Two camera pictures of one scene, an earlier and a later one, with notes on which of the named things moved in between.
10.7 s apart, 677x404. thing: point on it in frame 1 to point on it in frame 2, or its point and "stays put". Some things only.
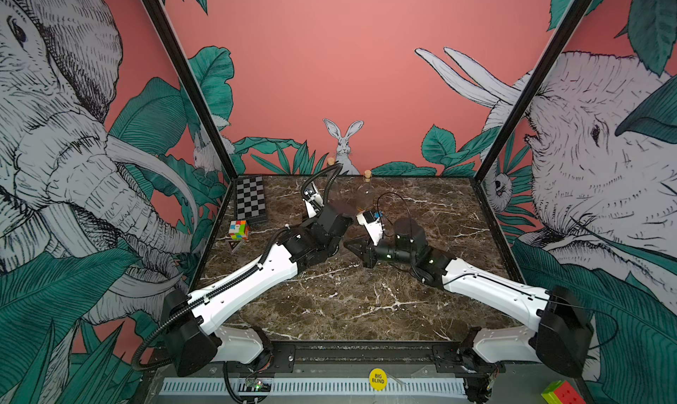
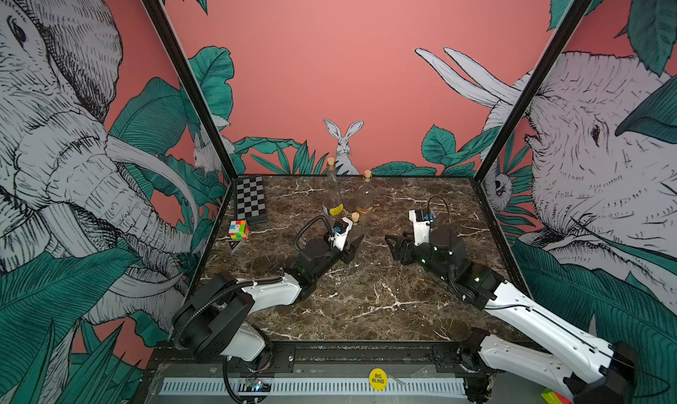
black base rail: x=351 y=359 stays put
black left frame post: x=188 y=67 stays put
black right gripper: x=370 y=251 to x=396 y=254
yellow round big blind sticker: x=378 y=379 stays put
